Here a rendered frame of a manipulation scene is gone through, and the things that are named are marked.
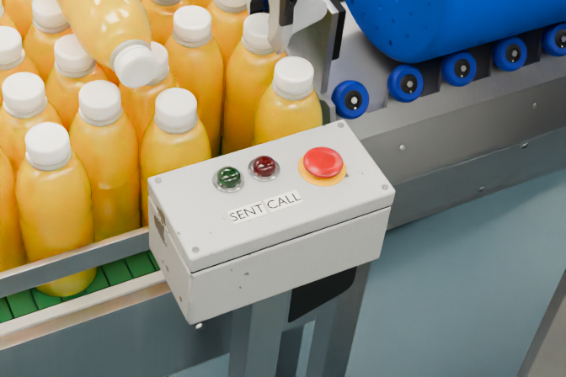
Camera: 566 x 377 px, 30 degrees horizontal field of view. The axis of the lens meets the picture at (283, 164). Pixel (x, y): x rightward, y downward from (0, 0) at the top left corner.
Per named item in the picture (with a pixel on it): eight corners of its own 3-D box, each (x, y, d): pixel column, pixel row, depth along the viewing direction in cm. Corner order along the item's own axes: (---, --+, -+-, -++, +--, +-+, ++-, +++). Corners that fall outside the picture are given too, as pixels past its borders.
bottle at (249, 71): (209, 151, 123) (214, 29, 110) (257, 128, 126) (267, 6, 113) (245, 189, 120) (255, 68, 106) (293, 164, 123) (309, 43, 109)
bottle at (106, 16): (18, -40, 107) (82, 77, 97) (59, -93, 105) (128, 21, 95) (72, -15, 113) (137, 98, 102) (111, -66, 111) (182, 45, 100)
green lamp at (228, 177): (244, 186, 93) (245, 177, 93) (221, 193, 93) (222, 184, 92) (234, 169, 95) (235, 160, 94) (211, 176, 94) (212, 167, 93)
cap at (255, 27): (235, 34, 110) (236, 20, 108) (264, 20, 111) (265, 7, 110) (258, 55, 108) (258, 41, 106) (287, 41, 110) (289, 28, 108)
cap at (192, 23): (214, 22, 111) (215, 8, 109) (206, 45, 108) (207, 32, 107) (178, 15, 111) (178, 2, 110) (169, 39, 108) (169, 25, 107)
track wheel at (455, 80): (481, 50, 127) (472, 50, 129) (449, 48, 125) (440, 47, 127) (477, 87, 127) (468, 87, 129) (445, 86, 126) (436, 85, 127)
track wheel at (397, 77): (423, 61, 124) (414, 60, 126) (390, 70, 122) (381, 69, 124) (429, 98, 125) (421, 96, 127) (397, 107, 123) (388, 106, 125)
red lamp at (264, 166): (280, 175, 95) (280, 166, 94) (258, 182, 94) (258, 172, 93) (269, 158, 96) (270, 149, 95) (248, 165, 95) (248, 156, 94)
